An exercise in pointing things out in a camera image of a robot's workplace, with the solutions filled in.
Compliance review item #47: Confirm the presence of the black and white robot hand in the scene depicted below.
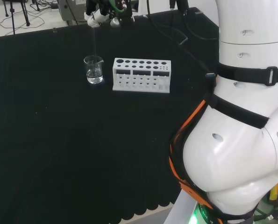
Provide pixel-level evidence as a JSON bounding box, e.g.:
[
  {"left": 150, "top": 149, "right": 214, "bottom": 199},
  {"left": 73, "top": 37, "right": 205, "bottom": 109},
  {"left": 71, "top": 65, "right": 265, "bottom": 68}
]
[{"left": 84, "top": 0, "right": 135, "bottom": 28}]

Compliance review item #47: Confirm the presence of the clear glass rod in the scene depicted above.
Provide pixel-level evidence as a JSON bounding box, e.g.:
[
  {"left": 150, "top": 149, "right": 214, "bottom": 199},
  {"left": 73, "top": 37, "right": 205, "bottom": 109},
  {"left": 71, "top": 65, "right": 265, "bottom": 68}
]
[{"left": 93, "top": 26, "right": 98, "bottom": 57}]

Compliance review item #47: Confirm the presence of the white test tube rack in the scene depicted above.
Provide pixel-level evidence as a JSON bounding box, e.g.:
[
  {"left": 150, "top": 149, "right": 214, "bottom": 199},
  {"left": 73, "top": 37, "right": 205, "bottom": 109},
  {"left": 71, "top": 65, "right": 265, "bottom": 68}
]
[{"left": 112, "top": 57, "right": 172, "bottom": 94}]

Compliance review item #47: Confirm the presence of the grey equipment box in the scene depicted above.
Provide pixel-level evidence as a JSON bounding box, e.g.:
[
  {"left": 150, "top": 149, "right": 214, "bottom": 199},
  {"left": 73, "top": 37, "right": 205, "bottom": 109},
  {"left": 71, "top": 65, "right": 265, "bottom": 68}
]
[{"left": 57, "top": 0, "right": 88, "bottom": 22}]

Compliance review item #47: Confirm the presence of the clear glass beaker with water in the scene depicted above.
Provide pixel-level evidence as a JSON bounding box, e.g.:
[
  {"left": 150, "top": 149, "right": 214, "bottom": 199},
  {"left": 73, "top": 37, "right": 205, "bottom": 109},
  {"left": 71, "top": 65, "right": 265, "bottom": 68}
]
[{"left": 83, "top": 55, "right": 104, "bottom": 85}]

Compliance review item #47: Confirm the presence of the black tripod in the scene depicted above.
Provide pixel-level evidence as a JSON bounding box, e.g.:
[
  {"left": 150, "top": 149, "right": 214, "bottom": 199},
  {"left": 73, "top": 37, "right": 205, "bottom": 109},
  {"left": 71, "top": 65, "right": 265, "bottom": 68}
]
[{"left": 2, "top": 0, "right": 31, "bottom": 35}]

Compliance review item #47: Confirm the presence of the black bench cloth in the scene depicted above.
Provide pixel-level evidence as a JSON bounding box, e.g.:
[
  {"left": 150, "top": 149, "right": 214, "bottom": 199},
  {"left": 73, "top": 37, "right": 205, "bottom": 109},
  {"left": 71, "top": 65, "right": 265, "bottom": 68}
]
[{"left": 0, "top": 7, "right": 221, "bottom": 224}]

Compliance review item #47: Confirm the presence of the black cable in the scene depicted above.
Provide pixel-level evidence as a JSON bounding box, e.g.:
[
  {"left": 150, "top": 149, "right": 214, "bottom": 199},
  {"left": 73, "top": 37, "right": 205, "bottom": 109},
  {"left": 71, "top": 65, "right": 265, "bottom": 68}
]
[
  {"left": 145, "top": 0, "right": 189, "bottom": 46},
  {"left": 169, "top": 0, "right": 220, "bottom": 41}
]

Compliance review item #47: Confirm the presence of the orange cable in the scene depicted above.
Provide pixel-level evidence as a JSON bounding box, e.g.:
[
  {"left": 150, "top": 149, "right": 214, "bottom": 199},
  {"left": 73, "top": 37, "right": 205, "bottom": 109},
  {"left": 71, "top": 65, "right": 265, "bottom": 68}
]
[{"left": 168, "top": 99, "right": 223, "bottom": 224}]

